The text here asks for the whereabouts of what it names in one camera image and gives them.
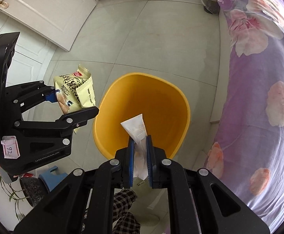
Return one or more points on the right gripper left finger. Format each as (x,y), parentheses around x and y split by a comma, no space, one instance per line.
(83,201)

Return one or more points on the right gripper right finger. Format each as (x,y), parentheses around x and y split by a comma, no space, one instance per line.
(198,201)

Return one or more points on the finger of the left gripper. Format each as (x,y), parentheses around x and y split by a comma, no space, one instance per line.
(70,120)
(23,97)

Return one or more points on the yellow-green snack bag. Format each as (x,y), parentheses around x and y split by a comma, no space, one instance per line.
(75,91)

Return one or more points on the white tube package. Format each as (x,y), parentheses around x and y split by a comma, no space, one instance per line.
(135,127)

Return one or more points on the yellow trash bin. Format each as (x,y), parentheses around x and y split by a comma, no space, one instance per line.
(163,106)

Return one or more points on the blue plastic stool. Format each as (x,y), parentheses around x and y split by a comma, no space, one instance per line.
(51,180)

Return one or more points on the plaid pajama leg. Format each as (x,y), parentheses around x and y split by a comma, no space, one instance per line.
(125,221)

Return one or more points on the dark floor plant pot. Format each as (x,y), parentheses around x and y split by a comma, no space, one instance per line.
(34,189)

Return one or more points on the purple floral bed sheet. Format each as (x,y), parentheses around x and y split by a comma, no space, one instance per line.
(247,154)

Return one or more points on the white door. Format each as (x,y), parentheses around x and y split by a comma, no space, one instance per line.
(59,21)

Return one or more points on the dark waste basket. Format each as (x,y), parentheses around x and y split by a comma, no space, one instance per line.
(211,6)

